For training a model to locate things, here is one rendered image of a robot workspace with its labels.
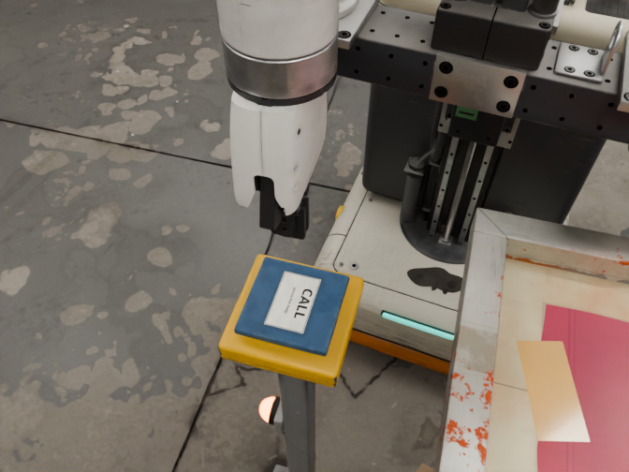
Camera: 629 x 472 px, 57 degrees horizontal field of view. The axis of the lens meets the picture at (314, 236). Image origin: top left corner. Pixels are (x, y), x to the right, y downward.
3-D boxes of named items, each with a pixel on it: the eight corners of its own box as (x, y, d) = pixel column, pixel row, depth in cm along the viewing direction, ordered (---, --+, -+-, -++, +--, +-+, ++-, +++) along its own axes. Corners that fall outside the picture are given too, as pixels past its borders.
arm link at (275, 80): (252, -20, 41) (255, 17, 43) (202, 51, 35) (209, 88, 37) (355, -5, 39) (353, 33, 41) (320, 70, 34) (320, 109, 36)
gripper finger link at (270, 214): (265, 125, 40) (285, 128, 46) (247, 232, 42) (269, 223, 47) (281, 128, 40) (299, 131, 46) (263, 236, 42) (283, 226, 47)
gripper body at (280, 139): (254, 7, 42) (264, 126, 51) (197, 90, 36) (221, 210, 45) (354, 22, 41) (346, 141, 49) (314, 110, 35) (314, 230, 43)
